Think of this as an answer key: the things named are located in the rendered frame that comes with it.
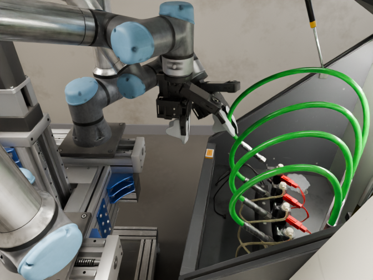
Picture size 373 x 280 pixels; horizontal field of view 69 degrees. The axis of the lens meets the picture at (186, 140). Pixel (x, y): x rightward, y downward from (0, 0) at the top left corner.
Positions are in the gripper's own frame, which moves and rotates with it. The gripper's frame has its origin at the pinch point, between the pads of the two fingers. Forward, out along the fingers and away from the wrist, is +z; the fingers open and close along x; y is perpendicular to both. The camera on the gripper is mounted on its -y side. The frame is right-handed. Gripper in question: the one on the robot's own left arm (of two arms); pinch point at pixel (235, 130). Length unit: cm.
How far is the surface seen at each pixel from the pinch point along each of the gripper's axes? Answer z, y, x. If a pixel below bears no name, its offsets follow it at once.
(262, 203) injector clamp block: 25.5, 6.1, -2.1
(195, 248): 22.7, 21.1, 20.0
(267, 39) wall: -40, 12, -180
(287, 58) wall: -17, 9, -193
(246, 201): 16.8, 1.3, 14.6
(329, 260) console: 24.1, -18.0, 33.9
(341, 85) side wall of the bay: 7.5, -27.8, -35.8
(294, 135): 5.6, -19.2, 17.2
